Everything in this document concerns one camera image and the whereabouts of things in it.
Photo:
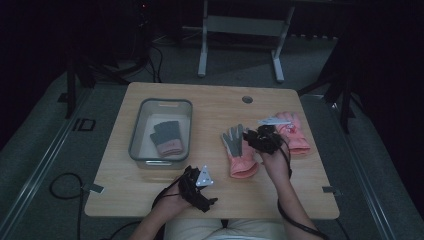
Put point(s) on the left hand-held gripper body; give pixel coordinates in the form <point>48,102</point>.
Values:
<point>193,190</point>

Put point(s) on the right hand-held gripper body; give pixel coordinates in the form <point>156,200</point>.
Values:
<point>266,140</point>

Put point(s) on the pink glove with grey palm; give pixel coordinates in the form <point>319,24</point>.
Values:
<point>241,160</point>

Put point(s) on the pink glove with print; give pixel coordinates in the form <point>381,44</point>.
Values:
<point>296,138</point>

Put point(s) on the labelled grey pink knit glove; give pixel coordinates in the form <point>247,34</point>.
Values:
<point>168,135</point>

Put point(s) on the grey translucent plastic bin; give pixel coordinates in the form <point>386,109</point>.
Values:
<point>143,133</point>

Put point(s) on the person's left hand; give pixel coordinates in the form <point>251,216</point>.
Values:
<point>170,203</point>

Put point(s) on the person's right hand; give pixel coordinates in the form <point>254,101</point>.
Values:
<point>276,165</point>

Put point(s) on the grey round table grommet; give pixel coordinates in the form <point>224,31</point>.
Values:
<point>247,99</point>

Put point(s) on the person's light clothing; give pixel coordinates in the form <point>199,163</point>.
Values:
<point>233,231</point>

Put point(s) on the black tripod stand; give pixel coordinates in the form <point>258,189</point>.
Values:
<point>345,100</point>
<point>70,90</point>

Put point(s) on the grey metal table bracket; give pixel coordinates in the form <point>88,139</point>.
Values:
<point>331,190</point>
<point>95,188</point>

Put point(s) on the white metal desk frame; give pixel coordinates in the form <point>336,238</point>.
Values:
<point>245,26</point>

